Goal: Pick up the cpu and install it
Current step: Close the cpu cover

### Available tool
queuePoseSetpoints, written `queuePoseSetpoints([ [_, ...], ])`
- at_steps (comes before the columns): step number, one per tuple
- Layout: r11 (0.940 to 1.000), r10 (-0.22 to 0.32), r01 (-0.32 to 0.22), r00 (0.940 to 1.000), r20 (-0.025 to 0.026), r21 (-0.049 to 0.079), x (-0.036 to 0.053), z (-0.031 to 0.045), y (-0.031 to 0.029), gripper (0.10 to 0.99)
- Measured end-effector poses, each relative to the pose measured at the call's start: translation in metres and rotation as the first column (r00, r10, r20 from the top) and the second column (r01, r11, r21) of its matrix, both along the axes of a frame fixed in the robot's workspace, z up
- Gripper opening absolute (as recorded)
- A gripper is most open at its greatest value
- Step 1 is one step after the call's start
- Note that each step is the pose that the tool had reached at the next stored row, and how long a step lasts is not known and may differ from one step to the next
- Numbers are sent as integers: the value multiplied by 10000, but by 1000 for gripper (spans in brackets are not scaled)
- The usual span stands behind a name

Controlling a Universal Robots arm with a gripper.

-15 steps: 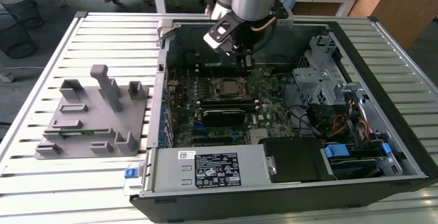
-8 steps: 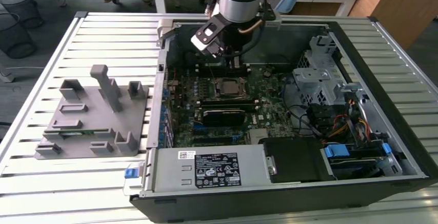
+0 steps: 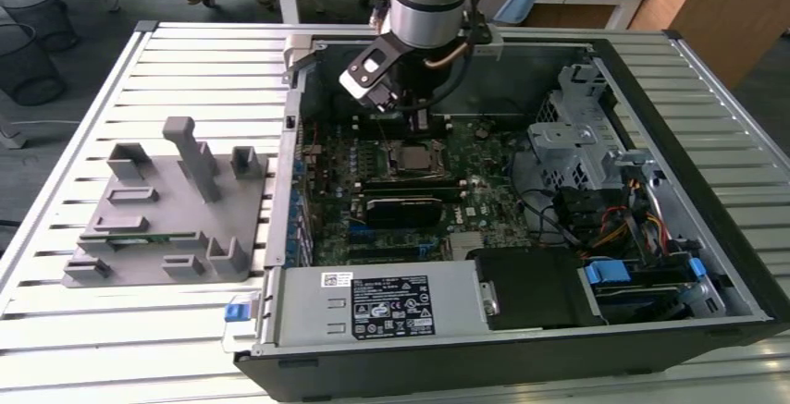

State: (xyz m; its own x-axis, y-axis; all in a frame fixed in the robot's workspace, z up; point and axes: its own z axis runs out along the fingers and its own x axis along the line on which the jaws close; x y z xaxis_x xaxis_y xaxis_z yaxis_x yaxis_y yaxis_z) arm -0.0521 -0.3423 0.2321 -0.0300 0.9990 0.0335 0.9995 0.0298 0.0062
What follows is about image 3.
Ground metal socket cover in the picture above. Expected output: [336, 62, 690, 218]
[386, 141, 447, 178]

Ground silver topped CPU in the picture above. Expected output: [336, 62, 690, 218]
[396, 147, 435, 170]

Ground CPU socket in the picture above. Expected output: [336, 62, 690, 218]
[383, 141, 447, 179]

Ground black RAM slot bank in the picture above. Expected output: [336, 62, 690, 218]
[360, 177, 465, 200]
[351, 112, 455, 141]

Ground green motherboard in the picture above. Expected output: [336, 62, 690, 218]
[295, 116, 533, 266]

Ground silver metal drive cage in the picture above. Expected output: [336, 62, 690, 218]
[527, 64, 655, 192]

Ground silver chipset heatsink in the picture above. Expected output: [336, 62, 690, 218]
[450, 232, 486, 262]

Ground black plastic shroud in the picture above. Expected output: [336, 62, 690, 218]
[474, 246, 603, 331]

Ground grey parts rack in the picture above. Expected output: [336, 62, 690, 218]
[60, 116, 276, 289]

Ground blue disk carrier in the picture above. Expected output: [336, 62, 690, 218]
[583, 259, 633, 288]

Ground wooden cabinet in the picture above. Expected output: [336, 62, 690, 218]
[629, 0, 790, 95]

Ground silver power supply unit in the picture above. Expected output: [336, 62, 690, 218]
[252, 263, 495, 354]

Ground green RAM stick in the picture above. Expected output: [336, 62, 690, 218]
[107, 233, 199, 244]

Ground black disk drive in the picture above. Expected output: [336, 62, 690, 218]
[591, 283, 690, 324]

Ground black open PC case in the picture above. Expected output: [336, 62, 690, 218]
[232, 33, 790, 403]

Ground grey furniture foot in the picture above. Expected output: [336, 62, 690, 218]
[0, 115, 30, 150]

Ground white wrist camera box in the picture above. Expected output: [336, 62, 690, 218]
[338, 33, 410, 113]

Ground black ribbed plastic bracket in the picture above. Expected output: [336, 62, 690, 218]
[551, 188, 613, 227]

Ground coloured power wire bundle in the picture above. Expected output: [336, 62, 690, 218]
[579, 177, 678, 266]

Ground black wire waste bin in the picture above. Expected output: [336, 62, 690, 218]
[0, 0, 80, 52]
[0, 22, 67, 107]

